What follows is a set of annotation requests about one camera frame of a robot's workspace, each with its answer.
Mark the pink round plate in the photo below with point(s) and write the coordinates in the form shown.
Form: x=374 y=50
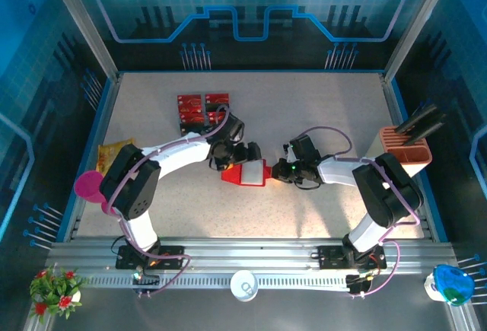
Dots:
x=87 y=185

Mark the white terracotta knife block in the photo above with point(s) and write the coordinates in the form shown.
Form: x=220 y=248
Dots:
x=390 y=140

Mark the red card holder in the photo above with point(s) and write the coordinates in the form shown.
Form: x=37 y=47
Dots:
x=251 y=173

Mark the white round cup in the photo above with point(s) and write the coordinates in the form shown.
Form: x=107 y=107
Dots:
x=243 y=287

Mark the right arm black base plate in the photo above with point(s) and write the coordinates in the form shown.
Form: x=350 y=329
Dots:
x=331 y=256

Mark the aluminium frame post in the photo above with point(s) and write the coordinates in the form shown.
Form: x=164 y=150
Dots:
x=83 y=23
x=416 y=23

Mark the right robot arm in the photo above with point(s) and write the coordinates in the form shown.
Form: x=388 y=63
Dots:
x=392 y=194

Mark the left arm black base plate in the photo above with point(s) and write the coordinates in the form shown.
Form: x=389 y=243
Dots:
x=171 y=258

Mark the yellow snack bag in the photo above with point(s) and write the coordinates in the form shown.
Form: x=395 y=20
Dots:
x=108 y=154

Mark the artificial plant red flowers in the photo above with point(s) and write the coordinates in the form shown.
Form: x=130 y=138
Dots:
x=57 y=289

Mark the aluminium mounting rail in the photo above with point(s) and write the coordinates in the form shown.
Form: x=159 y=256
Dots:
x=247 y=255

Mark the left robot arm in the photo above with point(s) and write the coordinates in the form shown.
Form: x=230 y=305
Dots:
x=141 y=194

